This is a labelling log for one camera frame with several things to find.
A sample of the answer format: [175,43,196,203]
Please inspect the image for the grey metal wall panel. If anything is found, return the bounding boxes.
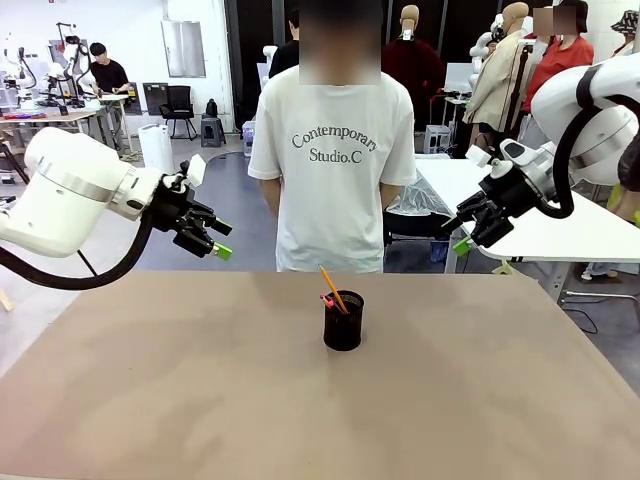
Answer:
[160,19,207,79]

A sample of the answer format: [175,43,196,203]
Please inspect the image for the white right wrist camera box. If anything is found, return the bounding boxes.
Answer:
[465,145,494,169]

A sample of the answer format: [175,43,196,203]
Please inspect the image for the person in red shirt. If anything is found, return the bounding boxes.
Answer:
[522,0,596,116]

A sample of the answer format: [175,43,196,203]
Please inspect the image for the white storage cube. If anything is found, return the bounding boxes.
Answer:
[424,124,454,154]

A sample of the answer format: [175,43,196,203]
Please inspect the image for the black floor cable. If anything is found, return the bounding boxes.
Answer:
[562,292,600,335]

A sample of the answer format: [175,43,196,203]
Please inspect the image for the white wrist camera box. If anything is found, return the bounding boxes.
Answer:
[465,145,494,169]
[185,153,207,189]

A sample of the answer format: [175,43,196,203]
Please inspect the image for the white lab worktable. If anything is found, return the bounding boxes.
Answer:
[97,93,132,151]

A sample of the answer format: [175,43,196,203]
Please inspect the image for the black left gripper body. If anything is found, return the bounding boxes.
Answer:
[149,173,202,237]

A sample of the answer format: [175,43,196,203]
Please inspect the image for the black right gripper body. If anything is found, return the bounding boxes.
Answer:
[477,166,539,220]

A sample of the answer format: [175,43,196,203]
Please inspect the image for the mannequin in beige coat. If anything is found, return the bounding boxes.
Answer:
[462,2,534,146]

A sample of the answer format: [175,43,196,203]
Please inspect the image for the black left arm hose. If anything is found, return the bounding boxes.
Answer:
[0,209,156,292]

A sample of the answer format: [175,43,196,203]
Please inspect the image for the person's left forearm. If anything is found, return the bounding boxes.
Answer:
[382,179,402,210]

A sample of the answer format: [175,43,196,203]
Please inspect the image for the clear plastic sheet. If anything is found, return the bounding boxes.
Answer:
[387,179,451,219]

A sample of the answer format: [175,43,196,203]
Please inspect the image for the person in black T-shirt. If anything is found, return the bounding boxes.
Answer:
[88,42,132,101]

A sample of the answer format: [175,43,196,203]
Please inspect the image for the black step stool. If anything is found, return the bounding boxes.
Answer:
[200,115,227,149]

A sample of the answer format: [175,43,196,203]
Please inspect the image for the person's right forearm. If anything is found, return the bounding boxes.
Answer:
[260,178,282,214]

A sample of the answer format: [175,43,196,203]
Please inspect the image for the black tripod leg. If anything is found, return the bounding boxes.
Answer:
[76,248,99,278]

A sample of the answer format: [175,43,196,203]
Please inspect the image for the white air purifier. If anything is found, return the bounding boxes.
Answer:
[137,124,176,172]

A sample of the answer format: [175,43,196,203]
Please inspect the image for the patterned bucket hat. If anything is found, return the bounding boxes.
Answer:
[610,9,640,51]

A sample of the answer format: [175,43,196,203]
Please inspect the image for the black mesh pen holder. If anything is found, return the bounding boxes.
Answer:
[322,289,365,351]

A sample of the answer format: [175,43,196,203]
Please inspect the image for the mannequin in dark red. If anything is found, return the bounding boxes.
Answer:
[382,4,446,126]

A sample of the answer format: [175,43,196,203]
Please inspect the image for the person in black clothes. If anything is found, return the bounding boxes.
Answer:
[268,7,301,80]

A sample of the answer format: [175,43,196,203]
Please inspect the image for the person in white T-shirt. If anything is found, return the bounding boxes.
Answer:
[247,0,419,274]

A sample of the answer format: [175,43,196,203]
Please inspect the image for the black office chair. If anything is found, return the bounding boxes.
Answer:
[158,84,199,141]

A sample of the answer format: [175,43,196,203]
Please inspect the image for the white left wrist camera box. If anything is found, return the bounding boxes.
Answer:
[185,153,207,189]

